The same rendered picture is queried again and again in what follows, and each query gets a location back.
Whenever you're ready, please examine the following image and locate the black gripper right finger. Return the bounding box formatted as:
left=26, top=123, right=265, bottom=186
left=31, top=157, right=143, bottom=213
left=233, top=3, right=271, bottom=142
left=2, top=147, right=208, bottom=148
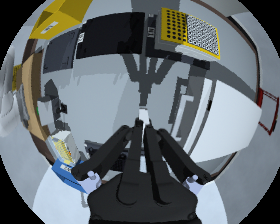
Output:
left=142, top=108, right=211, bottom=205

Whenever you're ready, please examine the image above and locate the yellow bin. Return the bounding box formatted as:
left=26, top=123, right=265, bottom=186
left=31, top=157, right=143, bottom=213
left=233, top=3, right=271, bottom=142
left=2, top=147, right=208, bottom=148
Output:
left=29, top=0, right=93, bottom=40

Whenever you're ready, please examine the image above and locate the blue open-top bin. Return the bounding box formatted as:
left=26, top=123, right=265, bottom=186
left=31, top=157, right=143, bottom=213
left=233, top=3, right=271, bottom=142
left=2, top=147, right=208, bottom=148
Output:
left=51, top=158, right=87, bottom=194

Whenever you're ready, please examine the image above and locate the light grey bench mat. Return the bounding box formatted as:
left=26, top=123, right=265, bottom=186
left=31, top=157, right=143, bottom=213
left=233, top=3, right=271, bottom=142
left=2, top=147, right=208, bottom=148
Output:
left=35, top=0, right=257, bottom=161

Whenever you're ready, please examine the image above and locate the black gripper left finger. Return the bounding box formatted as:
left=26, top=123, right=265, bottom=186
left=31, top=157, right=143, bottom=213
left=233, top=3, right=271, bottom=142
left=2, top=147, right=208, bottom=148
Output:
left=71, top=108, right=144, bottom=206

